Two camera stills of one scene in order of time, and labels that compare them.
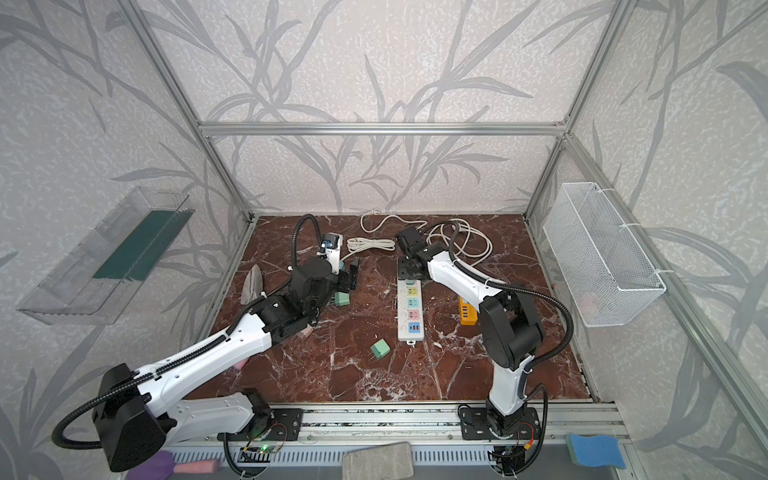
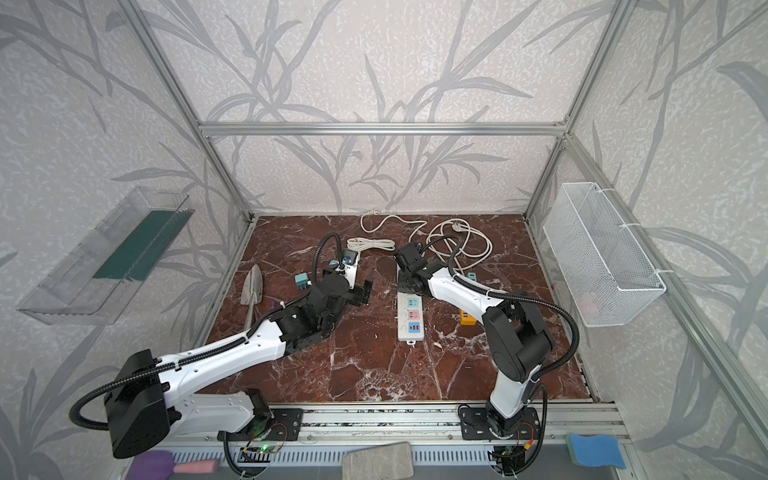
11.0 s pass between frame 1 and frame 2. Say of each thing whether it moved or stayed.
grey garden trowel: stayed
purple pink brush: stayed
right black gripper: moved
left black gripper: moved
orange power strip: stayed
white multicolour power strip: stayed
